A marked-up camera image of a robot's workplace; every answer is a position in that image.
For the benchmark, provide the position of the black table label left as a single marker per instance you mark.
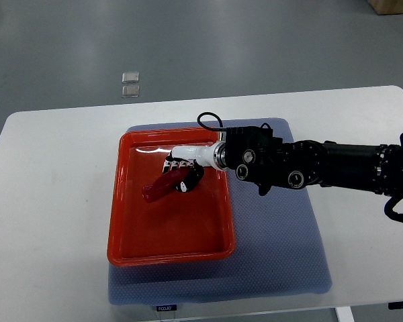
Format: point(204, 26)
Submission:
point(166, 308)

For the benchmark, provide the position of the black table label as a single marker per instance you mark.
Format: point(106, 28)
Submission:
point(166, 308)
point(395, 305)

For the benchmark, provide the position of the upper metal floor plate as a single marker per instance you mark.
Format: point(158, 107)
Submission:
point(130, 77)

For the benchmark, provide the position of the black table label right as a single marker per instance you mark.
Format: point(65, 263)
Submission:
point(395, 305)

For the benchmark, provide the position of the blue-grey textured mat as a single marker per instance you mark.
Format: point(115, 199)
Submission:
point(279, 251)

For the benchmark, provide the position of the white table leg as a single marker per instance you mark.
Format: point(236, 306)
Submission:
point(344, 314)

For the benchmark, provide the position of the red pepper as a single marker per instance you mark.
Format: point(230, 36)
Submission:
point(164, 185)

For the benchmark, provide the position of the wooden box corner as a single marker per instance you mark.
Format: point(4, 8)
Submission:
point(387, 7)

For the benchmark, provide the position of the red plastic tray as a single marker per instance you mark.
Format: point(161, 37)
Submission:
point(179, 227)

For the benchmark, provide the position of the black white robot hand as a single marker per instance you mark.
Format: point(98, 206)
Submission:
point(192, 160)

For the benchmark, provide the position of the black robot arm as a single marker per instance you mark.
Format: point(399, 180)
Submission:
point(257, 156)

